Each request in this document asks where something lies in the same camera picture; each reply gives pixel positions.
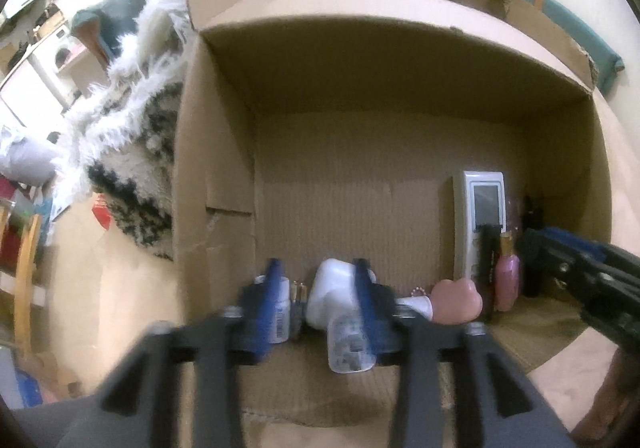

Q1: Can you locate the person's grey trouser leg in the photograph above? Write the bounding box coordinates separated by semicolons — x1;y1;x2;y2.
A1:
10;400;106;448

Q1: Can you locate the white washing machine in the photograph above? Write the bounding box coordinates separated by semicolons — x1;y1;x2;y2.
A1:
42;25;76;71

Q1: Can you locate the person's right forearm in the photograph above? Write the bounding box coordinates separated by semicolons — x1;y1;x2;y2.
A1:
570;345;640;444

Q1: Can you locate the pink perfume bottle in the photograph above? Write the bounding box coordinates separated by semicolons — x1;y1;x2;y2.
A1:
494;229;522;313

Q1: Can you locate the pink heart-shaped case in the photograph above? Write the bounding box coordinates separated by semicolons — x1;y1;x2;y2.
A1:
431;278;483;326

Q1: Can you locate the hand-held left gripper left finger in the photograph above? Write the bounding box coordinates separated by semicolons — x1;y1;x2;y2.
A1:
75;258;290;448

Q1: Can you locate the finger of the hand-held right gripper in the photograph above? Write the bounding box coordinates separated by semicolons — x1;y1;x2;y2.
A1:
517;228;611;311
542;226;640;274

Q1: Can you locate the black lighter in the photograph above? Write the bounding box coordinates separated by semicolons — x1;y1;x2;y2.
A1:
477;223;502;326

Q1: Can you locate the brown cardboard box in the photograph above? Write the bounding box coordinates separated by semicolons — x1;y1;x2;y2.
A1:
170;0;618;448

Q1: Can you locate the white kitchen cabinet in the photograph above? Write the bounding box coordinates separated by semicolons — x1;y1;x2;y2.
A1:
0;35;66;129

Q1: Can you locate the white pill bottle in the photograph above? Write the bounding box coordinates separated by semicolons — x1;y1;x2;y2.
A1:
254;275;292;345

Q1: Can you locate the white remote control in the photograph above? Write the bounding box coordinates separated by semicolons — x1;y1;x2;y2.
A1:
451;170;507;284

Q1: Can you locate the small beige side table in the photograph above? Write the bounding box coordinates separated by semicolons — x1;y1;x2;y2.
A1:
55;48;108;94

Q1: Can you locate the white plastic handheld device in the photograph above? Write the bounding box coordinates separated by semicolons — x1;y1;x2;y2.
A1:
306;258;377;375

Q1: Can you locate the red packet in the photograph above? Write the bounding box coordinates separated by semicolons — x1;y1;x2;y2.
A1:
91;195;118;231

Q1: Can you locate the teal headboard cushion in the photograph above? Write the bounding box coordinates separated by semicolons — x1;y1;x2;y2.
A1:
484;0;626;96

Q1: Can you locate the shaggy patterned blanket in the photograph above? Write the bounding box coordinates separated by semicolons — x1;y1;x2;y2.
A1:
50;0;201;261

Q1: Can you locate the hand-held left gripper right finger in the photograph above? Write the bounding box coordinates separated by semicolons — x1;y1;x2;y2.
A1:
352;257;576;448

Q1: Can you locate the yellow wooden rack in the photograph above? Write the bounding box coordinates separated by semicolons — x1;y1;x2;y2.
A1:
0;198;51;369

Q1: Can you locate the grey white stuffed bag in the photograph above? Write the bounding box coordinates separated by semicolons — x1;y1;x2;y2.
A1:
0;125;63;189

